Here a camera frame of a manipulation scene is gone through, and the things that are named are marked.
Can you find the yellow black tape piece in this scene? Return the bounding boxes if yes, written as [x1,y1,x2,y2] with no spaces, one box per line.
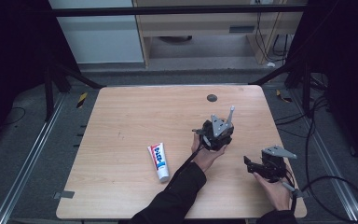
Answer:
[76,91,89,109]
[275,89,294,104]

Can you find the white toothpaste tube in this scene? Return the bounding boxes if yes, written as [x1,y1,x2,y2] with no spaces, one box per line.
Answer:
[146,142,172,184]

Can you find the person's right hand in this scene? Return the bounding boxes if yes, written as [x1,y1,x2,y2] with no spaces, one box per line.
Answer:
[253,164,295,212]

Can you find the light wooden desk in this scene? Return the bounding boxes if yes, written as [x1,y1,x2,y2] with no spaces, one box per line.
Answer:
[132,0,306,68]

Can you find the grey tape piece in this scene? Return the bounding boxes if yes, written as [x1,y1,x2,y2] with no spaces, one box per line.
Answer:
[53,190,76,201]

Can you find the white electric toothbrush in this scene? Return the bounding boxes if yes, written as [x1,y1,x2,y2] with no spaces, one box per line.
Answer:
[226,105,236,128]

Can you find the black floor cables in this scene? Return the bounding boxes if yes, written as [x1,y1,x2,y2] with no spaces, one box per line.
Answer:
[274,95,330,139]

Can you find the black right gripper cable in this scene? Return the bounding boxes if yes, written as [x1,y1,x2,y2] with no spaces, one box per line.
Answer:
[279,175,358,224]

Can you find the white cabinet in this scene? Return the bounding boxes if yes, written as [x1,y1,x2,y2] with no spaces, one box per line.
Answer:
[48,0,145,65]

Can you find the thin black floor cable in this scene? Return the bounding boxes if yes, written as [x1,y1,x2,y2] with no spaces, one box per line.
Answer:
[0,106,27,128]

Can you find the dark curtain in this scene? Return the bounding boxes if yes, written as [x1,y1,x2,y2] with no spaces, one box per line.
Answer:
[0,0,78,153]
[287,0,358,174]

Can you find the black metal stand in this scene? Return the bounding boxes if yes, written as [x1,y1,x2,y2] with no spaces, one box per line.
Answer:
[42,60,107,123]
[248,59,312,117]

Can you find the black horizontal frame bar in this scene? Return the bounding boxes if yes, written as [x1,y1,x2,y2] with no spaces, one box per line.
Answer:
[50,5,308,18]

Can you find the black hanging desk cables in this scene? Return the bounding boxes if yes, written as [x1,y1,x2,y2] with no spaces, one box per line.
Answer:
[254,11,294,63]

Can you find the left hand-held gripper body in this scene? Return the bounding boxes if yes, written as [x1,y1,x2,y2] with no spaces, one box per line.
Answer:
[192,114,235,152]

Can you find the person's left hand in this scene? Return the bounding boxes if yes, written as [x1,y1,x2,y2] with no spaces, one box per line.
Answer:
[191,133,227,173]

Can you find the aluminium floor rail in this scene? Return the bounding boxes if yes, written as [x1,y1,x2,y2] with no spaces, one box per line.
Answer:
[292,90,358,224]
[0,92,67,224]

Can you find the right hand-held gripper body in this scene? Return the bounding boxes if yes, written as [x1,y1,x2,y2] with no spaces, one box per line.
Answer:
[260,145,298,184]

